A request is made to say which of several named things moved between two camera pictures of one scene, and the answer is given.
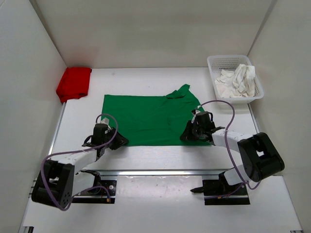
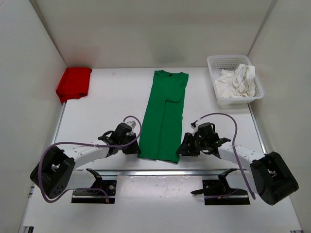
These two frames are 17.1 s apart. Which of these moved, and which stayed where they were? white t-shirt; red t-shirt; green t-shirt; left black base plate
Moved: green t-shirt
Stayed: left black base plate; white t-shirt; red t-shirt
